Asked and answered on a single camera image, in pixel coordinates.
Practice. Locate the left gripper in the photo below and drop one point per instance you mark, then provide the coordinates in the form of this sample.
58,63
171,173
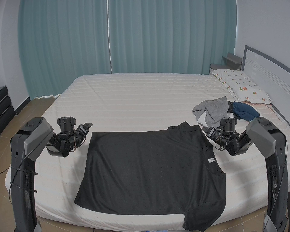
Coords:
82,132

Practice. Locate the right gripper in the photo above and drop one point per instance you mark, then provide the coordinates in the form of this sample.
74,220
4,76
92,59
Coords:
214,134

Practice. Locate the black T-shirt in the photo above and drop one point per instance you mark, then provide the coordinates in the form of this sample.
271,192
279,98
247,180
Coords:
147,170

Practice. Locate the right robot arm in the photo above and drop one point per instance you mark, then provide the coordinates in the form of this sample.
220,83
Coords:
265,136

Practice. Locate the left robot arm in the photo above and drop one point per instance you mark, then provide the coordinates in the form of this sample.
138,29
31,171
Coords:
34,138

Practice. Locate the pile of clothes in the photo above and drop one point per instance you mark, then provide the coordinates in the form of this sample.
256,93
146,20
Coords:
215,108

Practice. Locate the bed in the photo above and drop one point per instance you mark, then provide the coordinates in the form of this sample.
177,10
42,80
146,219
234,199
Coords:
140,102

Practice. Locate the white printed pillow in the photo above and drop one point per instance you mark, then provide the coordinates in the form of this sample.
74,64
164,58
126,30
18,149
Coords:
242,87

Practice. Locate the grey bedside table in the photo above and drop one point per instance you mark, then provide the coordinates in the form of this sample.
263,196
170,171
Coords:
228,61

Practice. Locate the blue-green curtain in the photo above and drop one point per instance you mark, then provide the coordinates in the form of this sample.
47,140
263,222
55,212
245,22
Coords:
170,36
63,49

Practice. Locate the black chest of drawers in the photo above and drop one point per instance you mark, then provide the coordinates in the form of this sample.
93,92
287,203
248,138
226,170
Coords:
5,106

